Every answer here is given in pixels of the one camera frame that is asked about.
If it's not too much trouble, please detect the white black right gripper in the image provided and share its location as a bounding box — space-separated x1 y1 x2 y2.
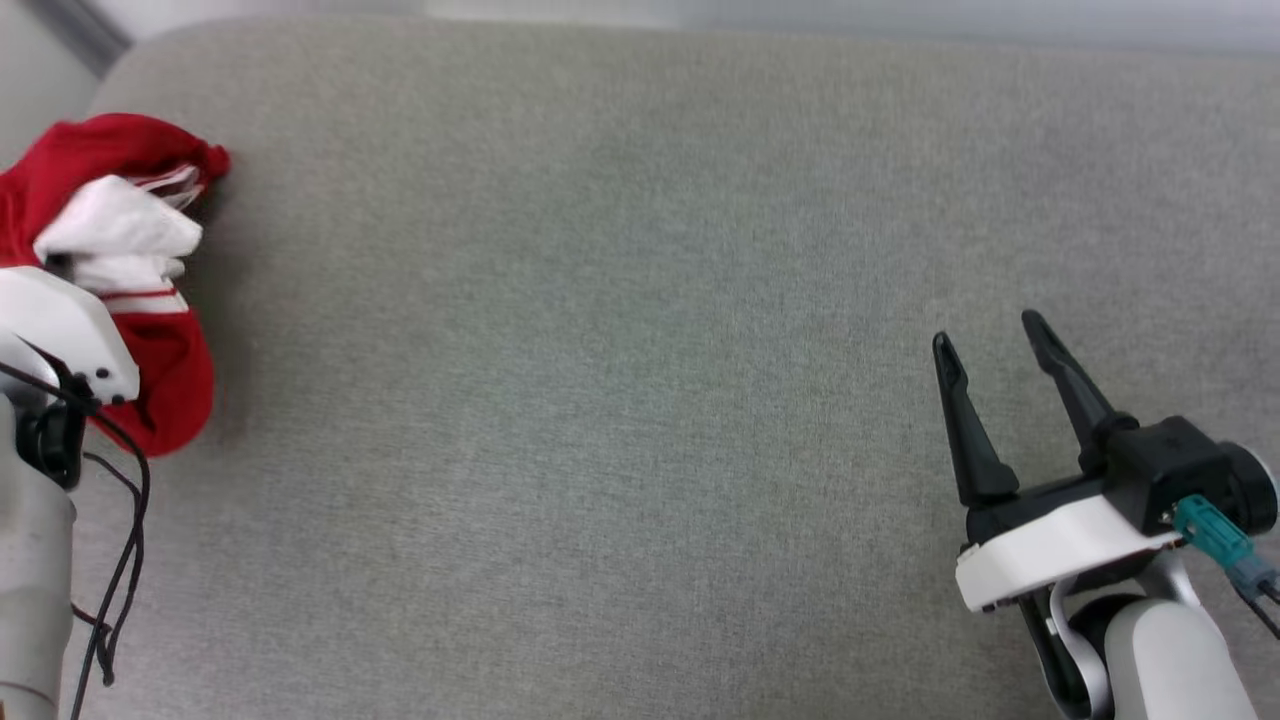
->
932 309 1183 614

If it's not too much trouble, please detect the teal-plug right camera cable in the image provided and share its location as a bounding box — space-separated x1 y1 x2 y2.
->
1168 494 1280 641

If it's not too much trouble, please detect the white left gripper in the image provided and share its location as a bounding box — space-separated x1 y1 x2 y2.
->
0 265 142 407

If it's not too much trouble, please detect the red white-trimmed jersey garment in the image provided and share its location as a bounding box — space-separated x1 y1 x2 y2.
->
0 113 232 458

